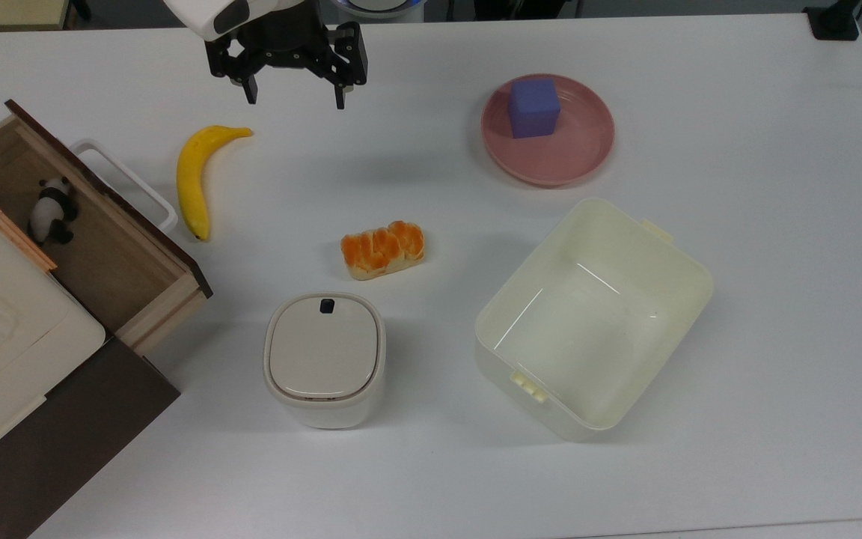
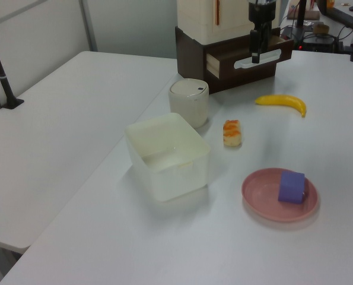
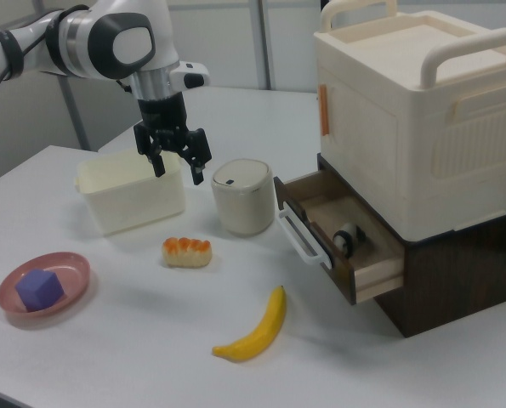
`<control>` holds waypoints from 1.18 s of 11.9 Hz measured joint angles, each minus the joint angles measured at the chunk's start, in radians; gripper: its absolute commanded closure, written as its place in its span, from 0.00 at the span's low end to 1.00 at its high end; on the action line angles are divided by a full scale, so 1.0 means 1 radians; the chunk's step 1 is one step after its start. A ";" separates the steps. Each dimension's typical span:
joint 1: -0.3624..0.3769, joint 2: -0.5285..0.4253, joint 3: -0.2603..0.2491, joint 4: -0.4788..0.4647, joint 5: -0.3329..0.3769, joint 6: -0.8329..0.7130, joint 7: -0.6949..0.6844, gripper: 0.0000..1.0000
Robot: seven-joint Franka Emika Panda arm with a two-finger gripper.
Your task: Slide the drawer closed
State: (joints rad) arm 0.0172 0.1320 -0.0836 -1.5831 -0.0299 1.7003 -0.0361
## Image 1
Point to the yellow banana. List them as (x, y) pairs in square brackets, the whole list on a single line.
[(191, 180)]

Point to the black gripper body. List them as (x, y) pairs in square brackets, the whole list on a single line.
[(289, 46)]

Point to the white round canister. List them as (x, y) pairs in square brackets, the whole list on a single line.
[(325, 412)]

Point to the wooden drawer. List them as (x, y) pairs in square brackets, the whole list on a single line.
[(117, 254)]

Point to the black table clamp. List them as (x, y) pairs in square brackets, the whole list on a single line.
[(831, 19)]

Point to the purple cube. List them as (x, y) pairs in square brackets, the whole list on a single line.
[(533, 108)]

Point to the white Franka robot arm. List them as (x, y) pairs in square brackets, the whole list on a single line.
[(205, 15)]

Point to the cream plastic bin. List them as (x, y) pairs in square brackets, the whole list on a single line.
[(588, 322)]

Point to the dark brown wooden cabinet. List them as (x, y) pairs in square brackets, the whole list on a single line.
[(64, 442)]

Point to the light wooden side table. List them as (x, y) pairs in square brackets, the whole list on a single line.
[(4, 11)]

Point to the panda plush toy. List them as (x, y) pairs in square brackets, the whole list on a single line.
[(53, 213)]

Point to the pink plate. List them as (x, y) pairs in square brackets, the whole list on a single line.
[(584, 153)]

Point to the beige canister lid black knob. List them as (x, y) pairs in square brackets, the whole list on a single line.
[(322, 352)]

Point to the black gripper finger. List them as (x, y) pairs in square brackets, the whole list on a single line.
[(340, 96), (250, 88)]

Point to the orange glazed bread loaf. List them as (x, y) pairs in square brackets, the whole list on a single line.
[(382, 251)]

